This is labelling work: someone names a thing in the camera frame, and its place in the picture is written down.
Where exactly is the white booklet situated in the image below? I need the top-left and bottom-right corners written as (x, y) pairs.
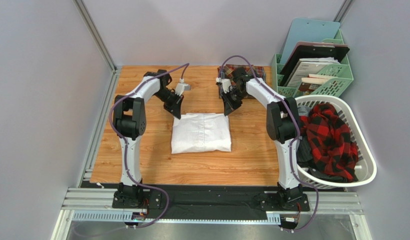
top-left (282, 57), bottom-right (340, 88)

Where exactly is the black clipboard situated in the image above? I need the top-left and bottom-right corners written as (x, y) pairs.
top-left (280, 41), bottom-right (350, 87)

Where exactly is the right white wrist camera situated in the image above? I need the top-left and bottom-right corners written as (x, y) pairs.
top-left (216, 77), bottom-right (232, 94)

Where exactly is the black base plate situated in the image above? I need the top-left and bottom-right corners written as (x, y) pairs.
top-left (80, 180), bottom-right (310, 221)

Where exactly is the aluminium frame rail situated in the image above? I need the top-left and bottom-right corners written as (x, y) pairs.
top-left (51, 66), bottom-right (373, 240)

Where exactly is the white slotted cable duct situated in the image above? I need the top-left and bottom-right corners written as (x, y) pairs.
top-left (71, 210), bottom-right (281, 226)

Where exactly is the white long sleeve shirt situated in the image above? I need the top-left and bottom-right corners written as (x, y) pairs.
top-left (171, 113), bottom-right (232, 155)

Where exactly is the white laundry basket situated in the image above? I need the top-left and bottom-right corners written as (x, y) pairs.
top-left (296, 94), bottom-right (377, 190)

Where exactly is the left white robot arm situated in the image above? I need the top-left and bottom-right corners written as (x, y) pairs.
top-left (110, 69), bottom-right (184, 205)

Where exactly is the folded plaid shirt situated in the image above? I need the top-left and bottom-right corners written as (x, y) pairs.
top-left (217, 64), bottom-right (267, 86)

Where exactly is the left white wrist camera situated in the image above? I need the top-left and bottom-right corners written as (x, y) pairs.
top-left (175, 78), bottom-right (191, 96)

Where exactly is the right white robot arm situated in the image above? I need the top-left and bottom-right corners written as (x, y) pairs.
top-left (216, 67), bottom-right (302, 203)

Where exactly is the red black plaid shirt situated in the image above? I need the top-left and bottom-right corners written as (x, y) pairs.
top-left (296, 103), bottom-right (358, 183)

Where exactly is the green desk organizer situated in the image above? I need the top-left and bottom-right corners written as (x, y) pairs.
top-left (271, 30), bottom-right (354, 97)

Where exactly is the blue clipboard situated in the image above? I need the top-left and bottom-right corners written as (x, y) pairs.
top-left (279, 17), bottom-right (340, 64)

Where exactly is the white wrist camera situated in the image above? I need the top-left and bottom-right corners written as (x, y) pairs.
top-left (175, 78), bottom-right (191, 96)
top-left (216, 77), bottom-right (232, 94)

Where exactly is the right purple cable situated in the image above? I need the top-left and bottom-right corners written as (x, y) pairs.
top-left (218, 55), bottom-right (320, 233)

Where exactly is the dark red book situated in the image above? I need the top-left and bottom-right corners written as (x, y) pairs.
top-left (294, 74), bottom-right (334, 97)

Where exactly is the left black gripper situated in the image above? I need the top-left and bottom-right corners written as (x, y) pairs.
top-left (154, 88), bottom-right (184, 119)

